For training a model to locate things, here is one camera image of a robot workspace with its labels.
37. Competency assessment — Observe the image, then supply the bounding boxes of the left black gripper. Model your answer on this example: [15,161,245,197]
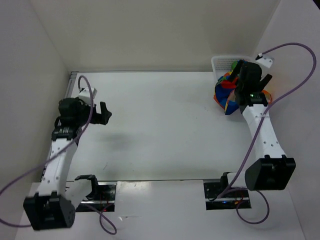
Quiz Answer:
[75,97,112,127]

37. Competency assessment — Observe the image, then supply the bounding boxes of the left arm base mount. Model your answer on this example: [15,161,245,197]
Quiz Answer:
[76,181,117,213]

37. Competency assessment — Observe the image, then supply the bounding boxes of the white plastic basket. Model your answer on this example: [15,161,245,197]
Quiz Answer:
[211,55,252,83]

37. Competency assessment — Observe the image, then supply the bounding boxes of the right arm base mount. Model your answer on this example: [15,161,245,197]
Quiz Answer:
[203,179,252,211]

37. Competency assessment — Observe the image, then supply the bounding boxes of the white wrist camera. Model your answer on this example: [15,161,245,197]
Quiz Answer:
[255,53,274,69]
[78,87,97,105]

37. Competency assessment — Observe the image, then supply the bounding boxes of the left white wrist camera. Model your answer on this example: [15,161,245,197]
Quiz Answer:
[78,87,97,105]

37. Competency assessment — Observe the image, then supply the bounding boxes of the rainbow striped shorts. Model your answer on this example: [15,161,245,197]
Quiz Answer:
[213,61,272,115]

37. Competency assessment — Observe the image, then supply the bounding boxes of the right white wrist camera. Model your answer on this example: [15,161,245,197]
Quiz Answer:
[255,53,274,69]

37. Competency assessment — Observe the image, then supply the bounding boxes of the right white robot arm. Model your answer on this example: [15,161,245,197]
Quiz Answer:
[230,59,296,191]

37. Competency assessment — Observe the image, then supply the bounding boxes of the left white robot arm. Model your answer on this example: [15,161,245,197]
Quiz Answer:
[23,97,112,231]

